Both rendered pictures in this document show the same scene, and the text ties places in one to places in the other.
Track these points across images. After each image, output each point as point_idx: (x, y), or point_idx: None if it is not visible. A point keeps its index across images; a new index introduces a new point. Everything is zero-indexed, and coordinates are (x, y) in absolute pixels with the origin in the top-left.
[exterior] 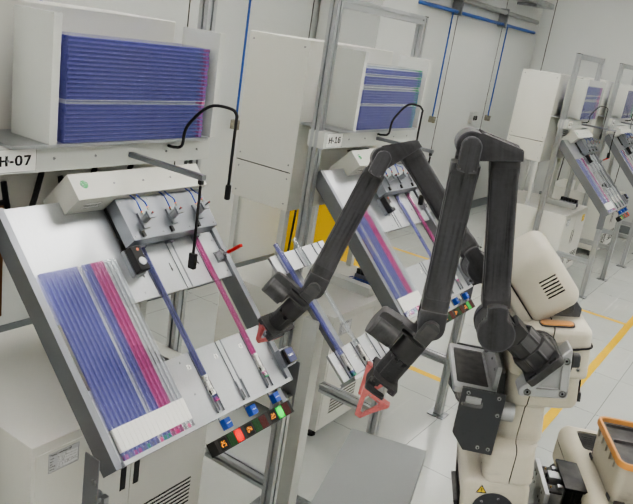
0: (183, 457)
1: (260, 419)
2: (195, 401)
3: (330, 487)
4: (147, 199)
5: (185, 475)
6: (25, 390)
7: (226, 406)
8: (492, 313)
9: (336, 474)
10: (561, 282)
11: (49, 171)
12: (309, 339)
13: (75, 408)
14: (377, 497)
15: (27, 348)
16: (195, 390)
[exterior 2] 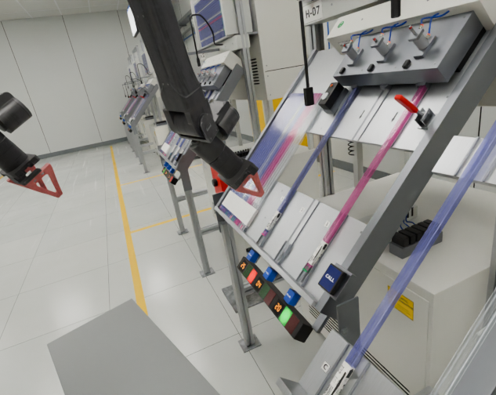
0: (396, 355)
1: (269, 291)
2: (260, 221)
3: (162, 349)
4: (384, 34)
5: (402, 380)
6: (363, 201)
7: (265, 248)
8: None
9: (175, 364)
10: None
11: (331, 16)
12: None
13: None
14: (114, 390)
15: (439, 196)
16: (267, 215)
